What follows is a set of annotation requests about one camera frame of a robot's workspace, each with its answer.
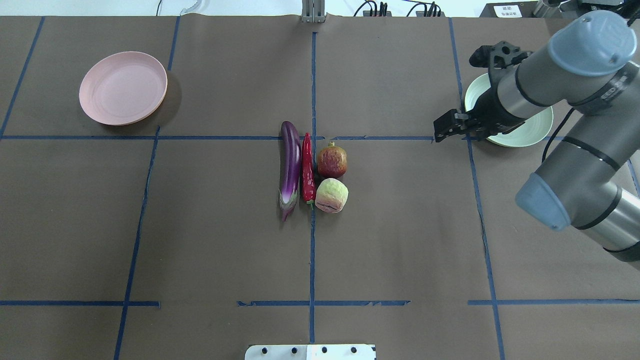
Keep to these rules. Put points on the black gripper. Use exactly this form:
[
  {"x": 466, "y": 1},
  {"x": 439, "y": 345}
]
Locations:
[{"x": 487, "y": 113}]

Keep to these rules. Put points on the red yellow pomegranate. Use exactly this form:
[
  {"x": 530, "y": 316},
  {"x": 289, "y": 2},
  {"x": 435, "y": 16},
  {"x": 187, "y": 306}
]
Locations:
[{"x": 332, "y": 161}]

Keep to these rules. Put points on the green pink peach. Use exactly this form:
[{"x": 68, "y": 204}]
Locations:
[{"x": 331, "y": 196}]

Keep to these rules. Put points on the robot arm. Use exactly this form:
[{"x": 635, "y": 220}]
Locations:
[{"x": 589, "y": 64}]

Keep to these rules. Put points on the green plate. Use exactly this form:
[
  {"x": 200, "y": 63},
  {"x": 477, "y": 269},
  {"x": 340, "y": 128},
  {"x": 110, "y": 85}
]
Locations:
[{"x": 534, "y": 130}]

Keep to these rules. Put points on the red chili pepper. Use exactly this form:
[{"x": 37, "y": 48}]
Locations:
[{"x": 307, "y": 171}]

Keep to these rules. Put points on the purple eggplant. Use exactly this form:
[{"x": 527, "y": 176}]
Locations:
[{"x": 290, "y": 181}]

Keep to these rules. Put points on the pink plate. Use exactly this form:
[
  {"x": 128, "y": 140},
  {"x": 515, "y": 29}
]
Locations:
[{"x": 123, "y": 88}]

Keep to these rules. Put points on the aluminium frame post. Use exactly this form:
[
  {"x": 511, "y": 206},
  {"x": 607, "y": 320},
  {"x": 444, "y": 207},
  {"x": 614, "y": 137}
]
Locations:
[{"x": 313, "y": 11}]

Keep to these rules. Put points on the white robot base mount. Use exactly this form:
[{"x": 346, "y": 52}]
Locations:
[{"x": 347, "y": 351}]

